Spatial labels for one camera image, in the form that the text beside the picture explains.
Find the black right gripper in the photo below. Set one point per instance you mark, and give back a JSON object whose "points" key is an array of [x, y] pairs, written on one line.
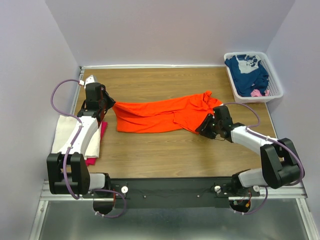
{"points": [[210, 125]]}

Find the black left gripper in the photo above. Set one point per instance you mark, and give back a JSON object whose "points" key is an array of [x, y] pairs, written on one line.
{"points": [[106, 100]]}

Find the orange t-shirt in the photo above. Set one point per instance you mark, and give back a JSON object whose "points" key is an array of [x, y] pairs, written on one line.
{"points": [[162, 115]]}

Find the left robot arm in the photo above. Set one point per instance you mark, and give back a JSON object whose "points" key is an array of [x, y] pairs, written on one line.
{"points": [[66, 169]]}

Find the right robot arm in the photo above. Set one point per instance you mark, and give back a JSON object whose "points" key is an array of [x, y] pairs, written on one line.
{"points": [[280, 164]]}

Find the white folded t-shirt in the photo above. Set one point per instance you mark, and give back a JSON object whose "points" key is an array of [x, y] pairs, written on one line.
{"points": [[72, 133]]}

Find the pink garment in basket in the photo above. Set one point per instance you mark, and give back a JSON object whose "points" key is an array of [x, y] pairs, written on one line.
{"points": [[257, 93]]}

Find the white plastic laundry basket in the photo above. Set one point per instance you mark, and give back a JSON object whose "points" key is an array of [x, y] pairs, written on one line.
{"points": [[275, 88]]}

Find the navy blue printed t-shirt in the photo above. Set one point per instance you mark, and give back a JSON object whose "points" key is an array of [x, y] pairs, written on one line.
{"points": [[247, 73]]}

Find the magenta folded t-shirt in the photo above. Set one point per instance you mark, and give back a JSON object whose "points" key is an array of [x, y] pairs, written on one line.
{"points": [[92, 152]]}

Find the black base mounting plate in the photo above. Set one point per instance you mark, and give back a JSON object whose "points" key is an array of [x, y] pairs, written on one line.
{"points": [[184, 192]]}

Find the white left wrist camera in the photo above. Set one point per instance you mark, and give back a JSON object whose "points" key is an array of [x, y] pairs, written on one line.
{"points": [[89, 80]]}

